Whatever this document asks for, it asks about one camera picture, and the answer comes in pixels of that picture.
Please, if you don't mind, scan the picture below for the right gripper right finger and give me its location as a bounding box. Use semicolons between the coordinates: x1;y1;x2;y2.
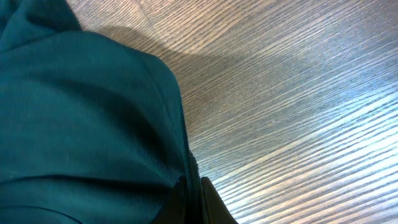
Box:
201;177;238;224

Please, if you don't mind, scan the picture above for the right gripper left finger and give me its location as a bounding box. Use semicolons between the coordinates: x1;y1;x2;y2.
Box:
151;177;187;224

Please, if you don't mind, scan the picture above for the black t-shirt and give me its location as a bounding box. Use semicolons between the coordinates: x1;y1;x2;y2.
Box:
1;1;203;223

